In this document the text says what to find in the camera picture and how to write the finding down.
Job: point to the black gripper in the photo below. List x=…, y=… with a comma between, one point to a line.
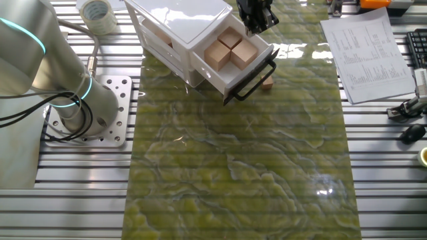
x=255, y=9

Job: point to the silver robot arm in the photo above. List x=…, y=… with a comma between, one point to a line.
x=66, y=66

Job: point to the white plastic drawer cabinet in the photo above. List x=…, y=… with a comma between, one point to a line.
x=180, y=20

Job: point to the white plain drawer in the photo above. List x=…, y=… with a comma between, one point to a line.
x=170, y=63

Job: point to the small grey clamp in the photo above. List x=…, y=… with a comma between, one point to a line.
x=337, y=10

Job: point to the paper sheet with printed tables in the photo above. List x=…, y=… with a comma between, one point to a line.
x=367, y=66

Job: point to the orange block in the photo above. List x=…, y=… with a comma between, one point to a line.
x=375, y=3

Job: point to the green marble pattern mat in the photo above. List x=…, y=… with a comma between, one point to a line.
x=233, y=166

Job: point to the clear tape roll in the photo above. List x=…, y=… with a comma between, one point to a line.
x=106, y=23

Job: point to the black keyboard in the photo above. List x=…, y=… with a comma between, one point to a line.
x=418, y=43

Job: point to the black computer mouse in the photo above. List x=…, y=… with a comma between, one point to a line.
x=413, y=133

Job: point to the pale yellow roll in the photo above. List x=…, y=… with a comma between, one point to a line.
x=423, y=156

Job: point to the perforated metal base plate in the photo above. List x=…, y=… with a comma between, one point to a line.
x=123, y=100

